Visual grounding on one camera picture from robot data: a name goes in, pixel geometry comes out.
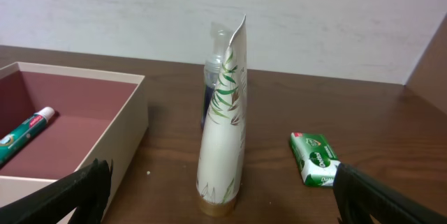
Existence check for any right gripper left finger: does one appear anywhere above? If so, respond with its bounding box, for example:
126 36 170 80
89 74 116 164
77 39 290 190
1 159 113 223

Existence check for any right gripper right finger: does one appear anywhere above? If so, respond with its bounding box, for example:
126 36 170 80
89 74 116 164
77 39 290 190
332 163 446 224

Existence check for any teal toothpaste tube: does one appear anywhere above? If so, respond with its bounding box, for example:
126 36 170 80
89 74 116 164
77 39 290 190
1 107 56 167

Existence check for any green soap bar pack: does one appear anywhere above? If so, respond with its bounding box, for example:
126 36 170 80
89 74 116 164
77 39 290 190
289 132 341 187

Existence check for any white box pink interior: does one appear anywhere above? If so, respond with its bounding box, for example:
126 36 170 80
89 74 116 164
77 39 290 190
1 62 148 213

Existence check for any white leaf-print lotion tube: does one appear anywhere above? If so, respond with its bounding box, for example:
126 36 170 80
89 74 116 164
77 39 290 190
196 18 247 217

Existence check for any clear pump soap bottle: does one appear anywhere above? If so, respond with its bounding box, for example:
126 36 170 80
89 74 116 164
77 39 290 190
200 22 233 129

